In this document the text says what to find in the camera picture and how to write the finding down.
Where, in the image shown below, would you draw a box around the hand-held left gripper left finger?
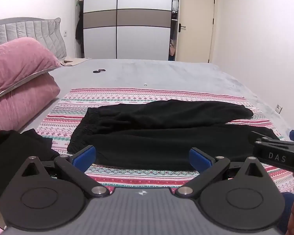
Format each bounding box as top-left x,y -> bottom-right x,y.
16,146 -> 111,198

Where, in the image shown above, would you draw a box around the cream door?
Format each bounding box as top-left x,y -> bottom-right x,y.
175,0 -> 216,63

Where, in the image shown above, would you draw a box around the grey padded headboard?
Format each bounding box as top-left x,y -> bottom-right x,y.
0,17 -> 67,60

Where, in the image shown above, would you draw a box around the striped patterned blanket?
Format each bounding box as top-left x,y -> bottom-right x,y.
35,88 -> 294,197

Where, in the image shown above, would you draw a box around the white and brown wardrobe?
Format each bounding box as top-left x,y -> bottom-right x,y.
75,0 -> 181,61

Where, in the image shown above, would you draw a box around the pink pillow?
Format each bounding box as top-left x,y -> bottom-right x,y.
0,73 -> 61,140
0,37 -> 62,102

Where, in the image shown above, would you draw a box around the black folded clothing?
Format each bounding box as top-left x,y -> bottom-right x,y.
0,130 -> 61,199

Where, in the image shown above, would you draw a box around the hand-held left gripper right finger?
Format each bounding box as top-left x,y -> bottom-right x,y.
175,147 -> 270,198

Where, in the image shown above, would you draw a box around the beige cloth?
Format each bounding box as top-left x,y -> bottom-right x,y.
60,57 -> 91,67

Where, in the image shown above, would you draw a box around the black pants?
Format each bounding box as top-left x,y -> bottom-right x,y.
67,99 -> 281,171

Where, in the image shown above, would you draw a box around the blue clothing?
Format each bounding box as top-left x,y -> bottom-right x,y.
276,192 -> 294,235

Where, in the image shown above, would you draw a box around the grey bed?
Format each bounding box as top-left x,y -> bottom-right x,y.
22,58 -> 294,141

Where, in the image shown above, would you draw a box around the dark hanging clothes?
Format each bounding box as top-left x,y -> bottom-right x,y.
75,12 -> 84,57

